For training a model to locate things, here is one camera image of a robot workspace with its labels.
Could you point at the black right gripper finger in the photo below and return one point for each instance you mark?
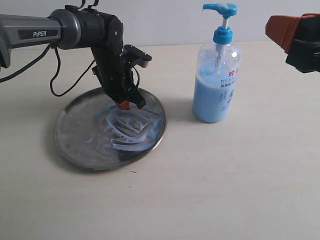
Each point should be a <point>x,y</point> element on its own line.
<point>304,56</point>

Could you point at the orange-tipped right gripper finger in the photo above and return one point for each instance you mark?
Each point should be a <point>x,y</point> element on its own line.
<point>281,29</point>

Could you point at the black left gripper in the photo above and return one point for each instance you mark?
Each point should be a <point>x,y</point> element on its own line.
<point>116,78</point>

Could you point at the blue liquid soap pump bottle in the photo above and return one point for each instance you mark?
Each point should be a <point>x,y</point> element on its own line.
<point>217,69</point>

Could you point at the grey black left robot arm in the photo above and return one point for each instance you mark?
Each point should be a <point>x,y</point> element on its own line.
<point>75,28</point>

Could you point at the smeared light blue paste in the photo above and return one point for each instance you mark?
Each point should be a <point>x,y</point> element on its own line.
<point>132,130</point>

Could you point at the round stainless steel plate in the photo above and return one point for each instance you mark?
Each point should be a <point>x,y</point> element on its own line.
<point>74,124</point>

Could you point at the black wrist camera on left gripper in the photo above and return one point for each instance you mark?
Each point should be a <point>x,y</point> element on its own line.
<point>134,56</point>

